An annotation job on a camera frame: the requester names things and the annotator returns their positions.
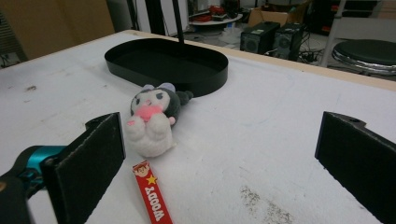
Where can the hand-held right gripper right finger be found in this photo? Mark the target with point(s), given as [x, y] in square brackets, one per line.
[358, 158]

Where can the black and white plush toy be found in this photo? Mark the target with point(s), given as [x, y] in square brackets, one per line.
[152, 124]

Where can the black round stool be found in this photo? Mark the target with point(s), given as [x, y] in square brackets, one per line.
[367, 54]

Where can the red candy packet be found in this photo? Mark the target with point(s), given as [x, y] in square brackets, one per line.
[152, 193]

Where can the black oval metal tray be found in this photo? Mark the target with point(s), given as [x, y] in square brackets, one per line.
[168, 62]

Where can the black thin pole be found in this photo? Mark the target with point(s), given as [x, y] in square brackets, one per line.
[178, 21]

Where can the white round table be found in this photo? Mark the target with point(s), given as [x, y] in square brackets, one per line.
[214, 21]

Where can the cardboard box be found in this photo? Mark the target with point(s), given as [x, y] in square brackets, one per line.
[274, 15]

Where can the black computer tower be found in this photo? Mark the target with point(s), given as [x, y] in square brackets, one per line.
[288, 40]
[258, 37]

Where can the dark upright post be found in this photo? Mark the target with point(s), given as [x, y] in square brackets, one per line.
[155, 17]

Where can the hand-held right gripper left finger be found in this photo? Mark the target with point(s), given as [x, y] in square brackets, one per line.
[90, 161]

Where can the grey metal stand leg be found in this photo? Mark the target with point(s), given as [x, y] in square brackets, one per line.
[331, 34]

